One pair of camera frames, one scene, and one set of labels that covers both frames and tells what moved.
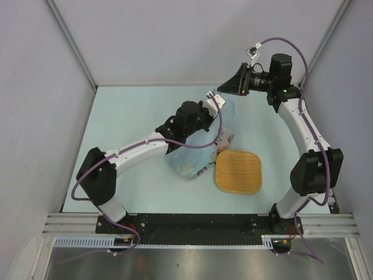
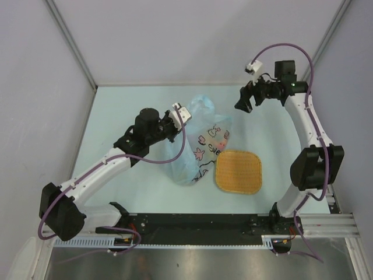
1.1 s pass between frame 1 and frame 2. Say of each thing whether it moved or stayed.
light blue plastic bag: moved
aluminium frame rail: stayed
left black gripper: moved
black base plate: stayed
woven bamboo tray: stayed
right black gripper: moved
